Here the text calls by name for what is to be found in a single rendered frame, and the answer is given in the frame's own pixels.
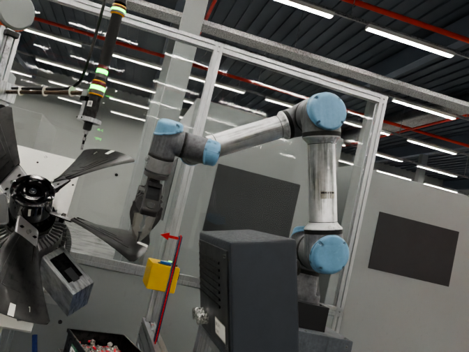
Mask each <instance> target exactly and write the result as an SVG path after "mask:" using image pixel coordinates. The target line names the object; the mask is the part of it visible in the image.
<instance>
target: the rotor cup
mask: <svg viewBox="0 0 469 352"><path fill-rule="evenodd" d="M32 188H34V189H36V190H37V192H36V193H35V194H30V193H29V189H32ZM9 194H10V202H9V201H8V216H9V223H7V224H5V227H6V228H7V229H8V230H9V231H10V232H13V231H14V228H15V221H16V217H17V214H18V215H20V216H22V217H23V218H24V219H26V220H27V221H28V222H29V223H30V224H31V225H32V226H34V227H35V228H36V229H37V230H38V236H41V235H44V234H46V233H48V232H49V231H50V230H51V229H52V227H53V226H54V223H55V219H56V217H54V216H51V215H49V213H50V212H55V209H54V207H52V202H53V201H54V198H55V189H54V186H53V184H52V183H51V182H50V181H49V180H48V179H46V178H44V177H41V176H39V175H25V176H21V177H19V178H17V179H16V180H15V181H14V182H13V183H12V185H11V186H10V192H9ZM29 210H31V216H30V217H29V216H28V211H29Z"/></svg>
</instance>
